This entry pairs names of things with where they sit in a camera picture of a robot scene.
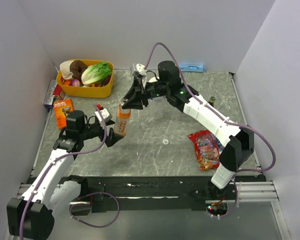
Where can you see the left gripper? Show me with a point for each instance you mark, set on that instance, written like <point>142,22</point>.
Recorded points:
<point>112,137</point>

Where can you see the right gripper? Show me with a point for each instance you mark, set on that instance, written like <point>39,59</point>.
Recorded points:
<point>136,103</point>

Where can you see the orange drink bottle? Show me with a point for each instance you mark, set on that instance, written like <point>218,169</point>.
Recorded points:
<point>122,119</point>

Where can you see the white green cap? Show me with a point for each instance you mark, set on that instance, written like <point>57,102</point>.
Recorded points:
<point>165,142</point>

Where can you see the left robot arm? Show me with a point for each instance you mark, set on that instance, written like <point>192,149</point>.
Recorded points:
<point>33,214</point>

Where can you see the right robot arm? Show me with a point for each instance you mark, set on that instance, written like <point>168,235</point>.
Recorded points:
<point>238,142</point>

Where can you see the green glass bottle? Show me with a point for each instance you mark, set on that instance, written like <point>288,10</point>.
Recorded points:
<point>212,100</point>

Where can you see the toilet paper roll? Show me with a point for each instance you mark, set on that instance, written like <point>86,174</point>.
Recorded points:
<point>153,80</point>

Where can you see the yellow plastic bin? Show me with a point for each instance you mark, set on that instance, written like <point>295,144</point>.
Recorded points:
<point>102,90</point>

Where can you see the toy lettuce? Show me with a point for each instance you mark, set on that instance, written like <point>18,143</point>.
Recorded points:
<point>96,74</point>

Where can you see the orange razor box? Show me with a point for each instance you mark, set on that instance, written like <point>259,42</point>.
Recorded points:
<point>62,108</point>

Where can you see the purple toy onion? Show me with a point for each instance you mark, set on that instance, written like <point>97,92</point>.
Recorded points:
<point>75,83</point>

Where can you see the red small box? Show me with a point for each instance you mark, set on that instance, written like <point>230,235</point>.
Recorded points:
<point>58,93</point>

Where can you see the blue tissue pack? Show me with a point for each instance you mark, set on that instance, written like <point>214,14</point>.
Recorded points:
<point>192,68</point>

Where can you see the brown plush donut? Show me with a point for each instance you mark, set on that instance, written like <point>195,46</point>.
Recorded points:
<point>77,67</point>

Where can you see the purple white box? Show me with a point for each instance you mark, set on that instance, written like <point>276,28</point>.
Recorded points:
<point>49,97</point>

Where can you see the beige plush toy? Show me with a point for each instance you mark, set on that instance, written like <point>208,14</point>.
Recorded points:
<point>65,71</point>

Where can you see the red snack bag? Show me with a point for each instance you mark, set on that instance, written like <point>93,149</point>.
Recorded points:
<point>207,149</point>

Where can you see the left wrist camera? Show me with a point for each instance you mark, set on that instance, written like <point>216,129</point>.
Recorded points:
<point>102,114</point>

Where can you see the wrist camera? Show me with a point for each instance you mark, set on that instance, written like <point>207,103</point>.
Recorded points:
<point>138,70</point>
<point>102,114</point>

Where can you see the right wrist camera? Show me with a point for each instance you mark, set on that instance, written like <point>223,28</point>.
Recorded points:
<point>138,70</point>

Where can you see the black base frame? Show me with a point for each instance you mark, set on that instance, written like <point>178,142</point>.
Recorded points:
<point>128,193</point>

